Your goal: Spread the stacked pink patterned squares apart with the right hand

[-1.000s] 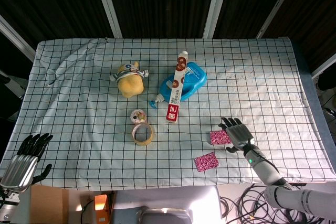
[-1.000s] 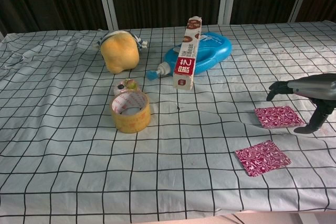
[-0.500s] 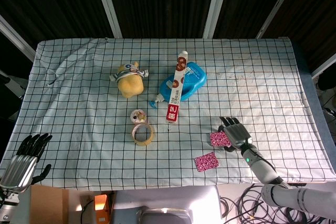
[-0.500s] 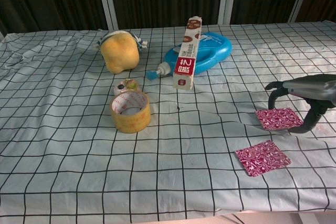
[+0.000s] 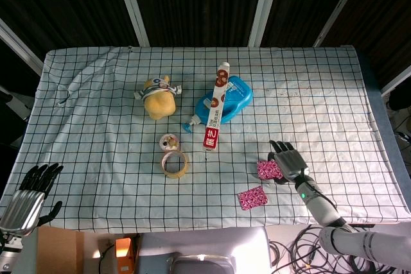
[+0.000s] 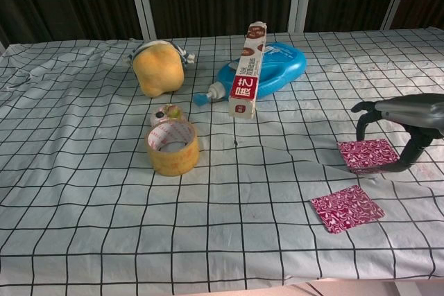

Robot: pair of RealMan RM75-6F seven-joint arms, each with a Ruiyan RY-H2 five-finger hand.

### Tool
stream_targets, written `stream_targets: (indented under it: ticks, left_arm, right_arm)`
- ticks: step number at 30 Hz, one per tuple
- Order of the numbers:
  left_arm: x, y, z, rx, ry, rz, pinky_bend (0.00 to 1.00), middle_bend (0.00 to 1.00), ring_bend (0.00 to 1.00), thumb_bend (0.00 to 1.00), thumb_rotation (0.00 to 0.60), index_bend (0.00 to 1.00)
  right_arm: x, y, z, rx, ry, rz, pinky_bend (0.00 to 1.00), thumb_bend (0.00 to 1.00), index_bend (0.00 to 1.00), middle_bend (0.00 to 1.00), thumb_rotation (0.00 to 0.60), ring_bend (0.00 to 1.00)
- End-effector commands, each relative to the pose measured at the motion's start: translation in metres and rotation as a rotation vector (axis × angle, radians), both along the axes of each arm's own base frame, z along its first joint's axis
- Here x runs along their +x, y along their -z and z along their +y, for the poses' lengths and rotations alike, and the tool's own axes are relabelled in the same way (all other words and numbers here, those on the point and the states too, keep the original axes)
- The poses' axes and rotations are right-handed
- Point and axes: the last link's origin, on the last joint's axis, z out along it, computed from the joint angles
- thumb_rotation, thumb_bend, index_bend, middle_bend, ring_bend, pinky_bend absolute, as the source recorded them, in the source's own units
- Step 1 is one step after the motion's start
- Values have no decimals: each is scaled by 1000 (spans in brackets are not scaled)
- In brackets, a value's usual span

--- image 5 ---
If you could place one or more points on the white metal frame post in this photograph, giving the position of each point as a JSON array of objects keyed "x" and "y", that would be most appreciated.
[
  {"x": 338, "y": 7},
  {"x": 19, "y": 47},
  {"x": 265, "y": 4},
  {"x": 398, "y": 80},
  {"x": 131, "y": 4}
]

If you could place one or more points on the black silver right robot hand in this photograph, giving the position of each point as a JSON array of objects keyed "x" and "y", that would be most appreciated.
[{"x": 290, "y": 163}]

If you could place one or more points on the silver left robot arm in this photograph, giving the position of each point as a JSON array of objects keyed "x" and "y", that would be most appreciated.
[{"x": 8, "y": 251}]

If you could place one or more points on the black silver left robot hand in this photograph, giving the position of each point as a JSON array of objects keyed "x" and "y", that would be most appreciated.
[{"x": 24, "y": 206}]

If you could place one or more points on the long white red box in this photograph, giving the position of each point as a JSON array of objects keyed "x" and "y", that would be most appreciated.
[{"x": 215, "y": 110}]

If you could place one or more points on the white black grid tablecloth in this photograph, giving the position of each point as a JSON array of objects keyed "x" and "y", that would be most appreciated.
[{"x": 128, "y": 171}]

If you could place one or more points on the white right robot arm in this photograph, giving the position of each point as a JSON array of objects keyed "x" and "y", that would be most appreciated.
[{"x": 330, "y": 213}]

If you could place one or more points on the brown cardboard box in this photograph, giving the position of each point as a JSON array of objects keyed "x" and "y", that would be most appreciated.
[{"x": 57, "y": 248}]

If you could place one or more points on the orange plastic part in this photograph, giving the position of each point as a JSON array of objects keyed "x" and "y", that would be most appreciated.
[{"x": 123, "y": 251}]

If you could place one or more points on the grey robot torso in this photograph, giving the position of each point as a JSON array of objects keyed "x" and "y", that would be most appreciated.
[{"x": 205, "y": 251}]

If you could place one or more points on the dark pleated curtain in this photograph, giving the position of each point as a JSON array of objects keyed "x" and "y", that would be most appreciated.
[{"x": 199, "y": 1}]

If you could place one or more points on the pink sachet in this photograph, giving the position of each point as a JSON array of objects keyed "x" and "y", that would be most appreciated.
[
  {"x": 252, "y": 197},
  {"x": 267, "y": 169}
]

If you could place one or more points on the yellow packing tape roll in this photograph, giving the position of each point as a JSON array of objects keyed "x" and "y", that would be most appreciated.
[{"x": 175, "y": 164}]

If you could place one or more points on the small round pink toy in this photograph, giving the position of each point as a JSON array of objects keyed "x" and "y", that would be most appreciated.
[{"x": 169, "y": 142}]

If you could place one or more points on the blue detergent bottle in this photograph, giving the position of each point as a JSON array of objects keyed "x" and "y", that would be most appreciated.
[{"x": 236, "y": 97}]

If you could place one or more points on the yellow plush toy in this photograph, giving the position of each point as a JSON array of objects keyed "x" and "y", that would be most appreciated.
[{"x": 159, "y": 102}]

